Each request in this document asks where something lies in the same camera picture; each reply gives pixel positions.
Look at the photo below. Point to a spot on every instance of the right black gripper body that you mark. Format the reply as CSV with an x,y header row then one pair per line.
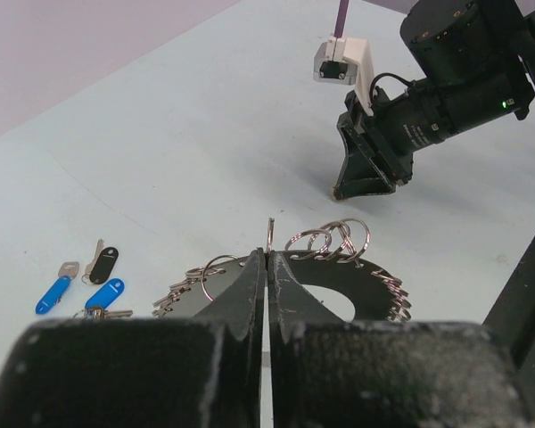
x,y
425,115

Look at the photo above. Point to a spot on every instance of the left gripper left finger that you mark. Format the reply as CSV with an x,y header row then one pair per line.
x,y
201,371

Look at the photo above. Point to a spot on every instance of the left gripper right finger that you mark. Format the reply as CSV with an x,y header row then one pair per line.
x,y
375,373

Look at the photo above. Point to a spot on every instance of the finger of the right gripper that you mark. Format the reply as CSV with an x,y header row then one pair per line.
x,y
360,174

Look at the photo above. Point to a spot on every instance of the metal disc with keyrings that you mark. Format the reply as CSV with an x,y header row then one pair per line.
x,y
328,257

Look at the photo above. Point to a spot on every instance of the blue tag key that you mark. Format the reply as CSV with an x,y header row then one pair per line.
x,y
67,272
97,306

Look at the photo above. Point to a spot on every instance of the black tag key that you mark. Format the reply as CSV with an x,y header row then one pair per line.
x,y
98,271

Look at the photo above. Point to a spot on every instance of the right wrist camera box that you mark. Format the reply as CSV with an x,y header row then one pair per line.
x,y
347,61

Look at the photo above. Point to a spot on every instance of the right aluminium frame post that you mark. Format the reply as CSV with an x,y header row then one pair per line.
x,y
512,318

